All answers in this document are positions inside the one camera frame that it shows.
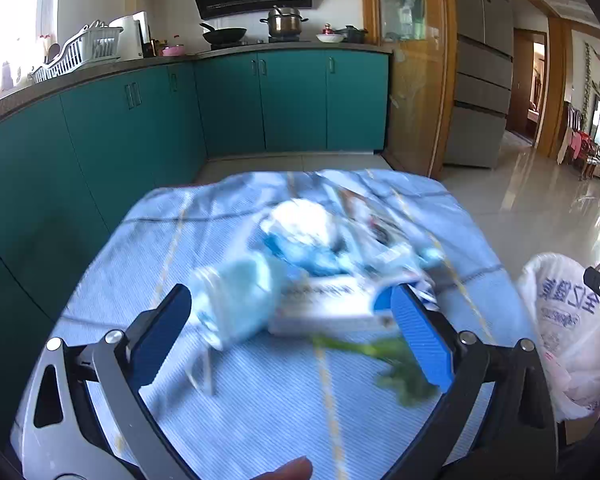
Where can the blue checked tablecloth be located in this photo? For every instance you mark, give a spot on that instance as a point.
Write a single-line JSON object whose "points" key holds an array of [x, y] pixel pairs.
{"points": [[274, 399]]}

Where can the white bowl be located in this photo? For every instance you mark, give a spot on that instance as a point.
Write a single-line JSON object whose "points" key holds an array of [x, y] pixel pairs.
{"points": [[330, 38]]}

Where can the brown interior door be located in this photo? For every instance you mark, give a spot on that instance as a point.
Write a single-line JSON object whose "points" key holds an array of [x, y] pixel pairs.
{"points": [[528, 84]]}

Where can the light blue face mask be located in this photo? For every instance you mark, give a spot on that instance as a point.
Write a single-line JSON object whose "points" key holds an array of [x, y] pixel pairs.
{"points": [[231, 302]]}

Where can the wooden glass sliding door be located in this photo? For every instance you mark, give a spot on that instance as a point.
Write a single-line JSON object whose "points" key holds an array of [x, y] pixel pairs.
{"points": [[421, 38]]}

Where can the stainless steel pot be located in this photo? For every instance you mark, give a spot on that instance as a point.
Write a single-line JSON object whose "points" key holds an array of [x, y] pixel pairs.
{"points": [[284, 22]]}

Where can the clear plastic wrapper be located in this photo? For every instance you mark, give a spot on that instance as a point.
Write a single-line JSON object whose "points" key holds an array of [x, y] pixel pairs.
{"points": [[375, 241]]}

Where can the silver refrigerator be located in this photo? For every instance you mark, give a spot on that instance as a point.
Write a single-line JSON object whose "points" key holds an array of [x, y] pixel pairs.
{"points": [[483, 82]]}

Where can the white dish rack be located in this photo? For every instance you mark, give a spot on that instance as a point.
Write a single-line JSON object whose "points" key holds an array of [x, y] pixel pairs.
{"points": [[94, 44]]}

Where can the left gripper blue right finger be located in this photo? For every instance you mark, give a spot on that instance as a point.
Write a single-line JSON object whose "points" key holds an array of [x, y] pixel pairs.
{"points": [[432, 352]]}

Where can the white printed trash bag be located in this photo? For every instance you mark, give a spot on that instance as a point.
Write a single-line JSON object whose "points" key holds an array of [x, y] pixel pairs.
{"points": [[566, 316]]}

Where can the white crumpled paper ball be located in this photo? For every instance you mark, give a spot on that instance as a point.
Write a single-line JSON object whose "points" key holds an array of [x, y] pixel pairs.
{"points": [[298, 230]]}

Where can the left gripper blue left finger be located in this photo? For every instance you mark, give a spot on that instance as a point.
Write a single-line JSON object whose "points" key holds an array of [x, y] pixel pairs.
{"points": [[153, 333]]}

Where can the pink container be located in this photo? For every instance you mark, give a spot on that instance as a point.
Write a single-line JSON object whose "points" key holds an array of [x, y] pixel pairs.
{"points": [[173, 51]]}

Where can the white medicine box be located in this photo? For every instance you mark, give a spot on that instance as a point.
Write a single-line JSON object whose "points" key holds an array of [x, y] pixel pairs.
{"points": [[343, 304]]}

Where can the teal lower kitchen cabinets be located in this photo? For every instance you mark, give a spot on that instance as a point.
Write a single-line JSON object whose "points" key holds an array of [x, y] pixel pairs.
{"points": [[84, 148]]}

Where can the dark green casserole pot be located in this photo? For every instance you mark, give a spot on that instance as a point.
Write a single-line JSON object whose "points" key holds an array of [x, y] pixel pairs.
{"points": [[353, 35]]}

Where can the person's left hand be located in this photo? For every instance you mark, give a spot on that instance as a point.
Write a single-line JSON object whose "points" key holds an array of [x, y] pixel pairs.
{"points": [[300, 468]]}

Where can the green vegetable leaf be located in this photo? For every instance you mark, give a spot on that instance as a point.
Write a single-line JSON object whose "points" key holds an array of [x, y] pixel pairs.
{"points": [[402, 376]]}

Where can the black wok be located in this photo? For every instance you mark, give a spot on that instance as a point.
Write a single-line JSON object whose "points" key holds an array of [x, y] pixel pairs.
{"points": [[226, 35]]}

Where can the white kitchen appliance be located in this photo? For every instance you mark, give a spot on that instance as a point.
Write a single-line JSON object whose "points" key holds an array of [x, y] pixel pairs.
{"points": [[135, 34]]}

